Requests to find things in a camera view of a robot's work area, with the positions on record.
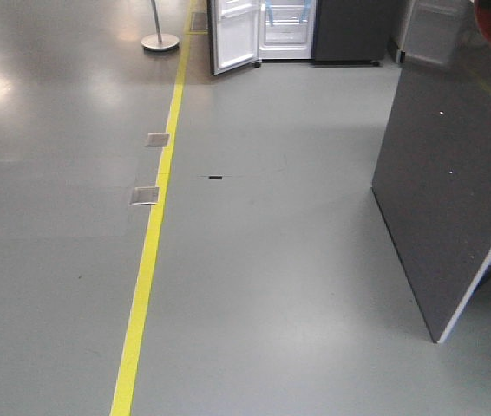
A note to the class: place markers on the lower metal floor plate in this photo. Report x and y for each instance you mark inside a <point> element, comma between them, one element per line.
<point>146,195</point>

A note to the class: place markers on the white fridge door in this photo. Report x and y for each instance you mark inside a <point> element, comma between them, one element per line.
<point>233,29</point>

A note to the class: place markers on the dark grey slanted panel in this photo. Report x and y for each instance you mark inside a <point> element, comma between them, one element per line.
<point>432,183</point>

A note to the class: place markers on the silver stanchion pole with base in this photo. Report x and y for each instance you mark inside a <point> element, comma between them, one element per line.
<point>159,41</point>

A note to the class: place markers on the upper metal floor plate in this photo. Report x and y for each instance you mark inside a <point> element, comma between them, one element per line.
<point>157,140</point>

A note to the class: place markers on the dark grey fridge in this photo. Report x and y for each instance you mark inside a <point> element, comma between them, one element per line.
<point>326,32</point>

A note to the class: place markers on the clear fridge crisper drawer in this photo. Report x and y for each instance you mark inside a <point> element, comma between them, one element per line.
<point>287,31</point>

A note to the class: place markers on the blue tape strip left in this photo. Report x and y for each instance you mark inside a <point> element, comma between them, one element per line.
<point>269,12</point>

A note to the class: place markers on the blue tape strip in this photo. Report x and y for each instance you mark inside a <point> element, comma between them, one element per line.
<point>269,12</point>
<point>306,12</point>

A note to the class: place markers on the metal floor plate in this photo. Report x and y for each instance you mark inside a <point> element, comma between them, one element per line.
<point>157,140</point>
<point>146,195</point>

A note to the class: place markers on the blue tape strip right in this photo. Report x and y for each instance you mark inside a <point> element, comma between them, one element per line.
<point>306,12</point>

